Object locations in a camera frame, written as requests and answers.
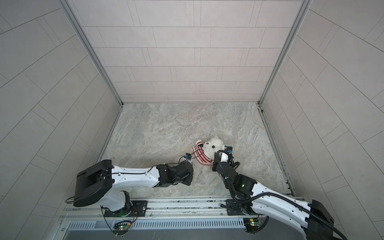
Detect aluminium corner post right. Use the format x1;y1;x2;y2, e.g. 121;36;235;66
258;0;313;105

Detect black corrugated cable conduit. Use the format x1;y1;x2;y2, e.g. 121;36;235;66
214;149;349;240

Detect right green circuit board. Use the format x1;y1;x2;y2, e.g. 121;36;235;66
243;218;260;233

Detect aluminium corner post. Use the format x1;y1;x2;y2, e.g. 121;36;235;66
58;0;124;107
258;0;313;105

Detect thin black left cable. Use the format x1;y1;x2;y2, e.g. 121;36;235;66
110;148;205;176

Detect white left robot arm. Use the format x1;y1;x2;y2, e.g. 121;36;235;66
73;160;194;212

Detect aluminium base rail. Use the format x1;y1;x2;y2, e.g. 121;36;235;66
58;196;304;232

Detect green circuit board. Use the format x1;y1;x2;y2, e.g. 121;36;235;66
243;218;260;233
114;220;132;231

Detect red white striped shirt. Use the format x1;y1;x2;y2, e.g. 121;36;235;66
192;140;214;166

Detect aluminium corner post left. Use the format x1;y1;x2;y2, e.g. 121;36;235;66
58;0;124;107

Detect white plush teddy bear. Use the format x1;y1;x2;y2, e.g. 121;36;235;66
193;136;225;172

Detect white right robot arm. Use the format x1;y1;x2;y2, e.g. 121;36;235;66
213;150;335;240

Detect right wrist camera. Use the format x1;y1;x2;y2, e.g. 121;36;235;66
221;146;233;164

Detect left green circuit board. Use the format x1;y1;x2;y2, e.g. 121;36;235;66
114;220;132;231

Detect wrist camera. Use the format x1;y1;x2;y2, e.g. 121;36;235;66
183;153;192;161
221;146;233;164

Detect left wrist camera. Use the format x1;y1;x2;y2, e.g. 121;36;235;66
183;153;192;161

